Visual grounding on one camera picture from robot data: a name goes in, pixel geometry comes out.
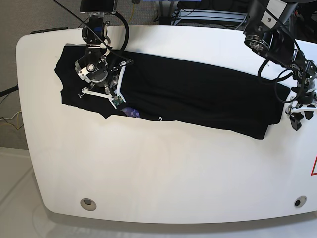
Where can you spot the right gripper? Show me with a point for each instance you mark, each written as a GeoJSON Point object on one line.
{"type": "Point", "coordinates": [102, 81]}

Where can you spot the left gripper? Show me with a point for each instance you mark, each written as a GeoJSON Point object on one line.
{"type": "Point", "coordinates": [305, 103]}

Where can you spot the black T-shirt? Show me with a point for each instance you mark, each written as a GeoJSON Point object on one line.
{"type": "Point", "coordinates": [165, 89]}

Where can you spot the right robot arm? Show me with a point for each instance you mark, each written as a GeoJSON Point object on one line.
{"type": "Point", "coordinates": [95, 33]}

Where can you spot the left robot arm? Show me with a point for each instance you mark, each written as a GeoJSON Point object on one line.
{"type": "Point", "coordinates": [267, 36]}

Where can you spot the red triangle warning sticker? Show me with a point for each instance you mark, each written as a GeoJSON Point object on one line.
{"type": "Point", "coordinates": [314, 169]}

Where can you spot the round table grommet right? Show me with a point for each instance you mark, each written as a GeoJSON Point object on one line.
{"type": "Point", "coordinates": [300, 202]}

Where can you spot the round table grommet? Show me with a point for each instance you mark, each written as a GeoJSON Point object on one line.
{"type": "Point", "coordinates": [88, 204]}
{"type": "Point", "coordinates": [300, 202]}

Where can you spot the round table grommet left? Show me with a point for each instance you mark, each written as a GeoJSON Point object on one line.
{"type": "Point", "coordinates": [88, 204]}

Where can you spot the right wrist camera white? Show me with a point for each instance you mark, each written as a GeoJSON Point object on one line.
{"type": "Point", "coordinates": [118, 102]}

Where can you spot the aluminium frame rail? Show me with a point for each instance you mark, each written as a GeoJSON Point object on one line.
{"type": "Point", "coordinates": [226, 19]}

